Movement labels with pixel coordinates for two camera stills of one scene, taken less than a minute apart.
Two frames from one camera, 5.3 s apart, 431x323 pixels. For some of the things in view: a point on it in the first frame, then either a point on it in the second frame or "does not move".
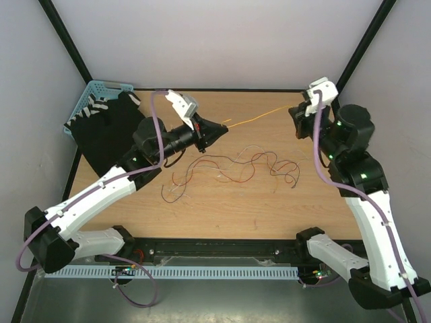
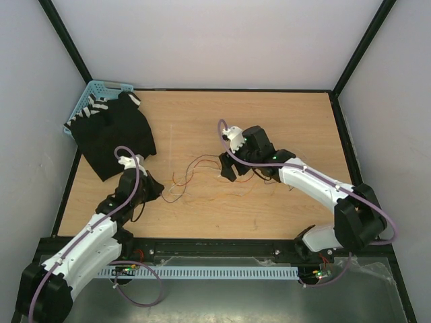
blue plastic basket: [101, 89] does not move
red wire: [231, 179] does not move
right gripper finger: [294, 112] -> [225, 163]
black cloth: [104, 135] does not move
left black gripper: [205, 132] -> [155, 187]
